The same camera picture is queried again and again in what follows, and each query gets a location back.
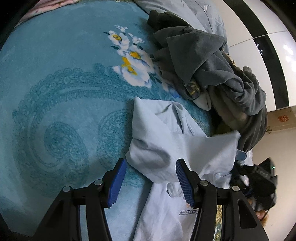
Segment person right hand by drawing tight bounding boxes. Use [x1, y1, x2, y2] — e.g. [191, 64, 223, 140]
[255, 209, 269, 227]

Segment light blue shirt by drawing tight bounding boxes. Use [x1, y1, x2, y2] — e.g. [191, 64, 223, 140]
[126, 97, 245, 240]

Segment blue floral duvet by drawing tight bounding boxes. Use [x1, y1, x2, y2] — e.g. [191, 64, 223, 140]
[135, 0, 227, 39]

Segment wooden door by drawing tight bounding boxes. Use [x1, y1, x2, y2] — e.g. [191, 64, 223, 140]
[266, 106, 295, 133]

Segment dark grey sweatpants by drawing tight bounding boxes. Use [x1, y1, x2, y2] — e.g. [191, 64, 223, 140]
[147, 10, 267, 152]

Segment white black wardrobe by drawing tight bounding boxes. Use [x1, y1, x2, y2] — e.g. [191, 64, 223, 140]
[214, 1, 295, 111]

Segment teal floral bed blanket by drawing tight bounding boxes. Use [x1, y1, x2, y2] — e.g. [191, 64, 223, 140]
[1, 1, 213, 236]

